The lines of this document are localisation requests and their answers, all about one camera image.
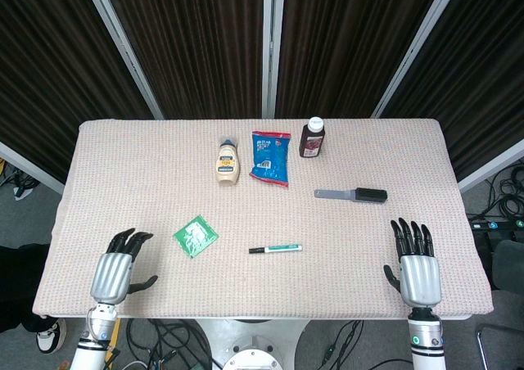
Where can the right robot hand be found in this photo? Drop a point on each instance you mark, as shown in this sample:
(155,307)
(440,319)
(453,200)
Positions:
(419,278)

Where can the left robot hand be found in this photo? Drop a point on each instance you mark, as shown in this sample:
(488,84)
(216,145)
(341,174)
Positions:
(108,273)

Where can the green white marker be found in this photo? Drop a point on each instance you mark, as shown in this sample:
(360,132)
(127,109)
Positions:
(284,248)

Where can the black marker cap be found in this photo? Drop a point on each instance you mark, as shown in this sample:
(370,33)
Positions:
(256,249)

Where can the dark brown syrup bottle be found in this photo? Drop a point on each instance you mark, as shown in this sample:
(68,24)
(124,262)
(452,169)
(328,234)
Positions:
(311,143)

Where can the white black sneaker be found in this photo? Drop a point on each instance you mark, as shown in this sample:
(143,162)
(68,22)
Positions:
(50,337)

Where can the black trouser leg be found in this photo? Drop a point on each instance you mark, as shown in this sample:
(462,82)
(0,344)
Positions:
(20,280)

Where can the dark office chair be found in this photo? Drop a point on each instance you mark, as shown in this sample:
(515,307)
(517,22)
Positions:
(509,263)

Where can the black power strip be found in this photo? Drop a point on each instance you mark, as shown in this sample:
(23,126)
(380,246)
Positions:
(497,224)

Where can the green foil packet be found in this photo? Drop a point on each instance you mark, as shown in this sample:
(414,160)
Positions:
(195,236)

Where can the grey brush black bristles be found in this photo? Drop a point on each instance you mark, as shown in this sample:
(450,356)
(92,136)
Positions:
(368,195)

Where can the beige woven tablecloth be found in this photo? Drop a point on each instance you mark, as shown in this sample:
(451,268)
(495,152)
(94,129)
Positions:
(163,173)

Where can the white robot torso base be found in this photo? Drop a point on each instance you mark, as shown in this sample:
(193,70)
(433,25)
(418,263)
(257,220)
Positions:
(249,345)

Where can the mayonnaise squeeze bottle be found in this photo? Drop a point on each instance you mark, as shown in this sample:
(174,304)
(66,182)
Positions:
(228,165)

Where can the blue snack bag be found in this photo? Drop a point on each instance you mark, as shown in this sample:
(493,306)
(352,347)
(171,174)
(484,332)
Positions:
(269,157)

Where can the white partition frame post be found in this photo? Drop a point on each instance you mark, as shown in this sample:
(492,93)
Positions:
(123,46)
(28,167)
(491,165)
(272,46)
(417,46)

